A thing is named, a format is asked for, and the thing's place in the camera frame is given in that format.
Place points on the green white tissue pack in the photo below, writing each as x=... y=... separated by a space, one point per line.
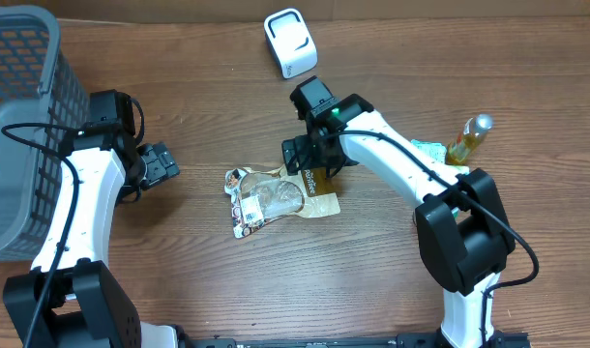
x=465 y=170

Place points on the grey plastic mesh basket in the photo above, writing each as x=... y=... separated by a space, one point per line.
x=40 y=94

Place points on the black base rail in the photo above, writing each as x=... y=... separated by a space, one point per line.
x=314 y=343

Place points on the small teal packet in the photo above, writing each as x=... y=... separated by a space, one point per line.
x=430 y=152

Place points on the white barcode scanner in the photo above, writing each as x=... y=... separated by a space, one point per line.
x=290 y=42

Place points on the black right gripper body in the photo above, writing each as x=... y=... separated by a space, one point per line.
x=314 y=155

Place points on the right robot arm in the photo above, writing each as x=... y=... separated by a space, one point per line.
x=461 y=223

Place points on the yellow dish soap bottle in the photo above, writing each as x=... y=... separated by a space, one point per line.
x=469 y=139

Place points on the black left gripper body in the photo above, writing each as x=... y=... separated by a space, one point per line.
x=159 y=166

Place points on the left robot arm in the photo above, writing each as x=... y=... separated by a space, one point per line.
x=70 y=298

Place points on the clear plastic snack bag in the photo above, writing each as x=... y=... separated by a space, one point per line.
x=258 y=198

